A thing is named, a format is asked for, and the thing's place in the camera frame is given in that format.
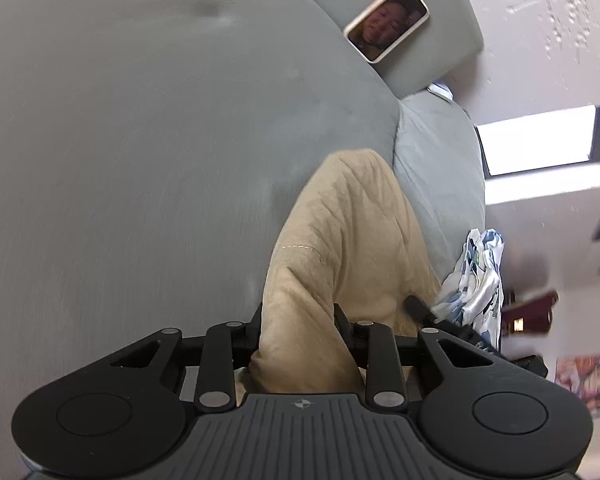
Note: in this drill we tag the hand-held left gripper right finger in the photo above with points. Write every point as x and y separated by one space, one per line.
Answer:
385 360

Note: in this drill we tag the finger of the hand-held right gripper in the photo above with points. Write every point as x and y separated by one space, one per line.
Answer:
420 309

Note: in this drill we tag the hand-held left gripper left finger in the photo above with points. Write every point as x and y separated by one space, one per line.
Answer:
215 360

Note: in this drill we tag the khaki pants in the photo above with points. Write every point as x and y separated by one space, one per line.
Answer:
330 240

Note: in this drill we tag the white printed cloth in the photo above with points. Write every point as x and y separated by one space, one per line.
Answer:
475 280

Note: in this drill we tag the dark red object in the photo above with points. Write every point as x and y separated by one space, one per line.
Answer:
527 312

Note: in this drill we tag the window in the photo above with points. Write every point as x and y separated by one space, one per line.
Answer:
535 142

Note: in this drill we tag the grey sofa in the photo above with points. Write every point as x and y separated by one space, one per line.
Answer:
155 135

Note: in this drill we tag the smartphone with white case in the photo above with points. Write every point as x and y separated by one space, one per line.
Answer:
386 22

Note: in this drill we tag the colourful wall poster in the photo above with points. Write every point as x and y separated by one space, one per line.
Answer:
587 385

